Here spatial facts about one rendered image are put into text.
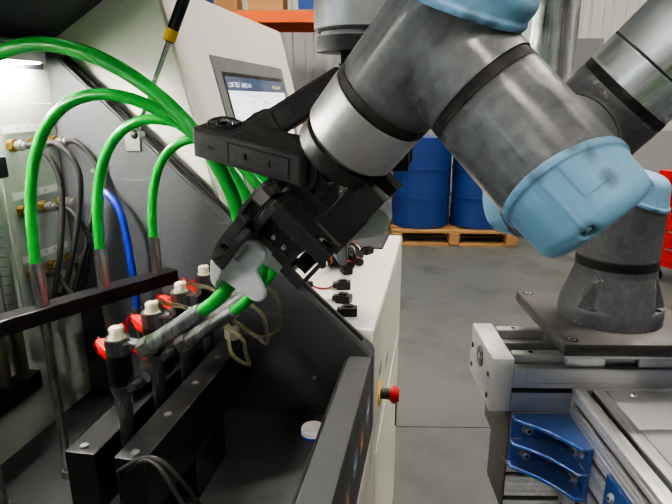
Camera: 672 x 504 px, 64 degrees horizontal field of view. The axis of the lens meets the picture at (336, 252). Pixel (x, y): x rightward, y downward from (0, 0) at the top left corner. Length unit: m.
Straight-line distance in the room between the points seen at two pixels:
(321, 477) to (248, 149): 0.39
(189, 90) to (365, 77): 0.64
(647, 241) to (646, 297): 0.08
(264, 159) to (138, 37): 0.60
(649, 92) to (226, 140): 0.31
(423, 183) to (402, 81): 4.95
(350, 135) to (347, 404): 0.50
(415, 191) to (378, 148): 4.94
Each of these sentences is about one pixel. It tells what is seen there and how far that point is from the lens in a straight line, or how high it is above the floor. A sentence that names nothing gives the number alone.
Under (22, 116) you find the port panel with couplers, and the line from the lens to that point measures 0.98.
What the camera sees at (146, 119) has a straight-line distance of 0.77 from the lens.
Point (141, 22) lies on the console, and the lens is 1.00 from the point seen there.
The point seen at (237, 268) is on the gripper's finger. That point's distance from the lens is 0.49.
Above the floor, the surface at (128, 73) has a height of 1.39.
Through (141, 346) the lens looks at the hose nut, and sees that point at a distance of 0.62.
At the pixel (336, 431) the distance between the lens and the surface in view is 0.74.
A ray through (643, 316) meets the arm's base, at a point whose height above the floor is 1.06.
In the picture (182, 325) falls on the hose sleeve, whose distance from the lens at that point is 0.58.
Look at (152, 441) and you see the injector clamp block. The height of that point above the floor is 0.98.
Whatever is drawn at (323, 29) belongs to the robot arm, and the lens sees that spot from 0.50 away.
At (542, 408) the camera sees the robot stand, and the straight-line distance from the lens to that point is 0.92.
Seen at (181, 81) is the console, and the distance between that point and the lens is 0.96.
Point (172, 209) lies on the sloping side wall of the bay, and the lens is 0.95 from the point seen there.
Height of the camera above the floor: 1.37
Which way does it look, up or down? 16 degrees down
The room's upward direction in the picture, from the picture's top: straight up
